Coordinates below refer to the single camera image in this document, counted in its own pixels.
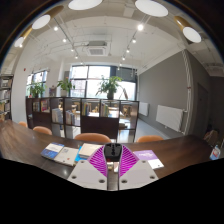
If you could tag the purple and white book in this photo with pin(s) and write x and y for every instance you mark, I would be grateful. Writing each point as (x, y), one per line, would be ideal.
(146, 156)

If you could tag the black charger block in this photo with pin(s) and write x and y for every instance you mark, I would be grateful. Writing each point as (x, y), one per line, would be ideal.
(112, 151)

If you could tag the blue and white card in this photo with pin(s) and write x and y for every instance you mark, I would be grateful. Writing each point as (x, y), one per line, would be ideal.
(215, 153)

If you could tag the dark blue book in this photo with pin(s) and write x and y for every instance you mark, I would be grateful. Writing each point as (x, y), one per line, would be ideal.
(51, 150)

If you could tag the dark open shelf unit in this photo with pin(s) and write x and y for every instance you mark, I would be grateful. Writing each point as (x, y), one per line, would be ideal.
(100, 125)

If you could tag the blue and white book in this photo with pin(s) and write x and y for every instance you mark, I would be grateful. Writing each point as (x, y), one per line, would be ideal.
(77, 157)

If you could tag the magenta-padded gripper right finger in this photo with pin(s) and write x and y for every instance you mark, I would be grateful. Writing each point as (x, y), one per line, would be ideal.
(128, 163)

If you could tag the ceiling spot lights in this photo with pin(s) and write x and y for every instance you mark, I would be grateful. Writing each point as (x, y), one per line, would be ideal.
(140, 27)

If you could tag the wall bookcase with books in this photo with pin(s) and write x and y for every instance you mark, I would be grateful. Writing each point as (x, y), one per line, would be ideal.
(6, 96)

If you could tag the large window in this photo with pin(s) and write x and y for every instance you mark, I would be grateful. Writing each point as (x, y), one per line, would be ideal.
(90, 73)

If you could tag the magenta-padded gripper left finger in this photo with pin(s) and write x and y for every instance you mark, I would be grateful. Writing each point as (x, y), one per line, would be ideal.
(98, 163)

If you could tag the small white wall radiator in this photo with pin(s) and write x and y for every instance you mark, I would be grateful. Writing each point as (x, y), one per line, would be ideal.
(143, 108)

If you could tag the round white ceiling lamps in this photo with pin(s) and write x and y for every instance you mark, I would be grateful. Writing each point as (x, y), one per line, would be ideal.
(151, 7)

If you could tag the ceiling air conditioner unit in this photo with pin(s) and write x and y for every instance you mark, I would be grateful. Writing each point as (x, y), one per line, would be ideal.
(96, 50)

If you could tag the thick white book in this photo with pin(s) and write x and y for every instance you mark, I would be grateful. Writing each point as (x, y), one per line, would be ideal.
(88, 150)

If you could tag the side window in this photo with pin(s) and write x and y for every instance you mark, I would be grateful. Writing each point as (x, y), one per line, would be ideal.
(38, 77)

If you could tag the thin white book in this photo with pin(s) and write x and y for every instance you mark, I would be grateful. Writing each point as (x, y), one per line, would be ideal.
(66, 156)

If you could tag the green potted plant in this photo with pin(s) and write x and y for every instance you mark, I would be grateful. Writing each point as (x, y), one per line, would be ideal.
(36, 89)
(108, 85)
(65, 86)

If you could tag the large white wall radiator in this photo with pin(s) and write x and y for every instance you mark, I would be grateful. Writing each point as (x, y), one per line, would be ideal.
(169, 117)

